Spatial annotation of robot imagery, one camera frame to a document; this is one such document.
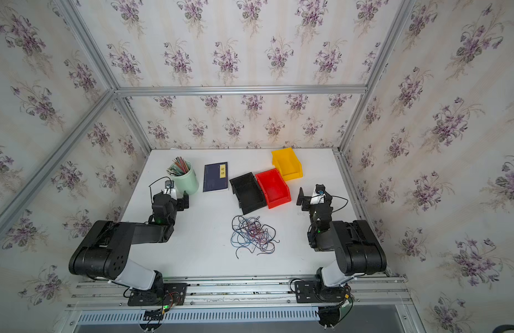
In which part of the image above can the black plastic bin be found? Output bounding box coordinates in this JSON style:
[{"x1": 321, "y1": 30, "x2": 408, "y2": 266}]
[{"x1": 229, "y1": 172, "x2": 267, "y2": 215}]

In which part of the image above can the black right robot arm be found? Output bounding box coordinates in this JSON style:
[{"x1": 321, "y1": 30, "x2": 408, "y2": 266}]
[{"x1": 296, "y1": 184, "x2": 387, "y2": 291}]

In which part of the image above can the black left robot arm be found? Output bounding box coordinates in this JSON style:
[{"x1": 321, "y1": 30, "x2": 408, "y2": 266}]
[{"x1": 68, "y1": 192, "x2": 189, "y2": 293}]

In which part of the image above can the green pen cup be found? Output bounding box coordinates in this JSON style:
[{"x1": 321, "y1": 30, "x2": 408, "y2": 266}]
[{"x1": 170, "y1": 161, "x2": 199, "y2": 195}]

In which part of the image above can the red plastic bin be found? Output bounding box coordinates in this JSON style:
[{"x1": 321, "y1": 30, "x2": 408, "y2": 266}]
[{"x1": 255, "y1": 169, "x2": 292, "y2": 209}]

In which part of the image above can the coloured pencils bundle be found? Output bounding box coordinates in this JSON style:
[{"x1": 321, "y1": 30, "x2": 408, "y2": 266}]
[{"x1": 167, "y1": 157, "x2": 190, "y2": 177}]

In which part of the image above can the dark blue book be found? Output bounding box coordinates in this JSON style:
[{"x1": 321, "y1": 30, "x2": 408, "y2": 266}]
[{"x1": 203, "y1": 162, "x2": 229, "y2": 192}]

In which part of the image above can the yellow plastic bin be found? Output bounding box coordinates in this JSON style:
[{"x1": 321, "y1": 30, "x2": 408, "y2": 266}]
[{"x1": 272, "y1": 147, "x2": 304, "y2": 181}]

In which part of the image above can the white ventilation grille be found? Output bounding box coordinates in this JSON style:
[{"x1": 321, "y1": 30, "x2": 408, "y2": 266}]
[{"x1": 77, "y1": 307, "x2": 320, "y2": 326}]

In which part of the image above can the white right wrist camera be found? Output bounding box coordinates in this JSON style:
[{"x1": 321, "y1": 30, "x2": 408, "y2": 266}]
[{"x1": 311, "y1": 184, "x2": 327, "y2": 205}]

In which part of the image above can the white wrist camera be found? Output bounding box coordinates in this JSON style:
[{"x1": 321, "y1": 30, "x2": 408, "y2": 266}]
[
  {"x1": 311, "y1": 184, "x2": 327, "y2": 205},
  {"x1": 163, "y1": 180, "x2": 177, "y2": 200}
]

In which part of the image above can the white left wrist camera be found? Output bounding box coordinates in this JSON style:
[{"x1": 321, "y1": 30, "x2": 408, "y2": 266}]
[{"x1": 163, "y1": 180, "x2": 177, "y2": 200}]

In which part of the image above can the blue wire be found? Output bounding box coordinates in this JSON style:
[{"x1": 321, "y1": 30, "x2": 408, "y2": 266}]
[{"x1": 229, "y1": 215, "x2": 279, "y2": 259}]

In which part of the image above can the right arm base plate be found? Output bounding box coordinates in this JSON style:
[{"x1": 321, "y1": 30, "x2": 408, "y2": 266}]
[{"x1": 290, "y1": 279, "x2": 351, "y2": 304}]

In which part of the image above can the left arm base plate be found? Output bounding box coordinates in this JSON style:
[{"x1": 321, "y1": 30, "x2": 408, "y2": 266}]
[{"x1": 128, "y1": 283, "x2": 188, "y2": 307}]

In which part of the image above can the aluminium rail frame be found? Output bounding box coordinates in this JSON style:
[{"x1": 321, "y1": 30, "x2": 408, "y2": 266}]
[{"x1": 64, "y1": 274, "x2": 413, "y2": 309}]

